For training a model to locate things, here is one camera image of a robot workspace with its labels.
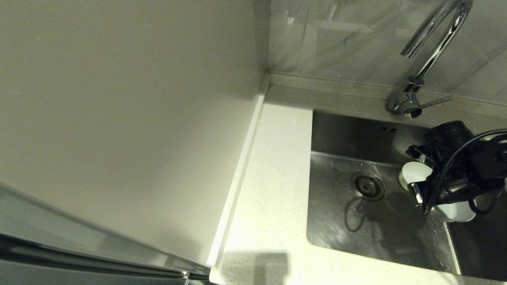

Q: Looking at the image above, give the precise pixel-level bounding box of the white bowl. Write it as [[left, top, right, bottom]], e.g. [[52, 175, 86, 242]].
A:
[[398, 161, 434, 193]]

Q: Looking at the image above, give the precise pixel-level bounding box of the pale blue bowl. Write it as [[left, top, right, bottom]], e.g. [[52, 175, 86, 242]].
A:
[[430, 189, 501, 223]]

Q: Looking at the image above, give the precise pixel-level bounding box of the stainless steel sink basin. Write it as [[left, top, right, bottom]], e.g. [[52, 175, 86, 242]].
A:
[[306, 110, 507, 282]]

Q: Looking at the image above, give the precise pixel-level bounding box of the round metal drain strainer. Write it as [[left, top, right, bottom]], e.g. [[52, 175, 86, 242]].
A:
[[350, 171, 385, 201]]

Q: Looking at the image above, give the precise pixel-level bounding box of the chrome gooseneck faucet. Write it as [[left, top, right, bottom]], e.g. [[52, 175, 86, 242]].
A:
[[386, 0, 474, 119]]

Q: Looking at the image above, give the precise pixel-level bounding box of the white countertop upstand strip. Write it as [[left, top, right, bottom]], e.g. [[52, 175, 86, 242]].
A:
[[206, 73, 271, 268]]

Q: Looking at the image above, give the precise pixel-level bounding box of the stainless steel appliance door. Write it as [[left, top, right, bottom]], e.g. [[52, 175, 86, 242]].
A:
[[0, 180, 212, 285]]

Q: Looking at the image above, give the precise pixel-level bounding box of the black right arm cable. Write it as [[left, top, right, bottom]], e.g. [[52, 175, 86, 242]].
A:
[[422, 129, 507, 216]]

